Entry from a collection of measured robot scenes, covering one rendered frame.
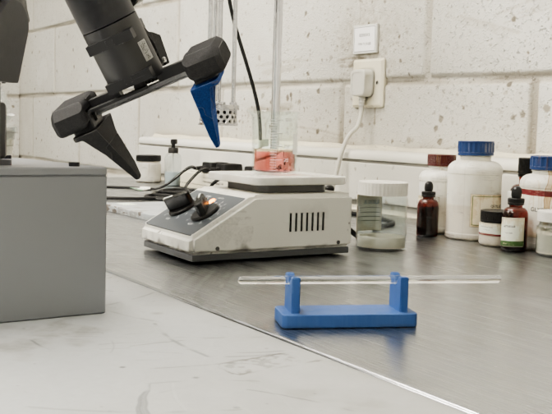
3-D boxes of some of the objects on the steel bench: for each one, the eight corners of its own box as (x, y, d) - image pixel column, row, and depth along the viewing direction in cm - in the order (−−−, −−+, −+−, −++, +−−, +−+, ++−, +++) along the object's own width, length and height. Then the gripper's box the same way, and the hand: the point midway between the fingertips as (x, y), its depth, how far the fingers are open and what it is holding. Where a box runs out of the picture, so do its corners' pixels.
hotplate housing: (190, 265, 89) (192, 186, 88) (140, 248, 100) (140, 177, 99) (368, 255, 100) (370, 184, 100) (305, 240, 112) (306, 177, 111)
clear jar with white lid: (416, 249, 106) (419, 182, 105) (384, 253, 102) (386, 183, 101) (377, 243, 110) (379, 179, 110) (345, 246, 106) (347, 180, 105)
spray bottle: (167, 185, 204) (168, 138, 203) (183, 186, 203) (184, 139, 202) (161, 186, 200) (162, 139, 199) (177, 186, 199) (177, 139, 198)
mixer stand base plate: (153, 222, 127) (153, 214, 127) (99, 209, 144) (99, 202, 144) (321, 215, 144) (322, 209, 144) (256, 204, 160) (256, 198, 160)
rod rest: (282, 329, 62) (283, 278, 62) (273, 319, 66) (274, 270, 65) (418, 327, 64) (420, 278, 64) (402, 317, 67) (404, 270, 67)
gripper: (16, 66, 86) (92, 204, 91) (190, -11, 82) (258, 139, 87) (36, 52, 92) (106, 183, 97) (199, -20, 88) (262, 120, 93)
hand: (163, 132), depth 91 cm, fingers open, 9 cm apart
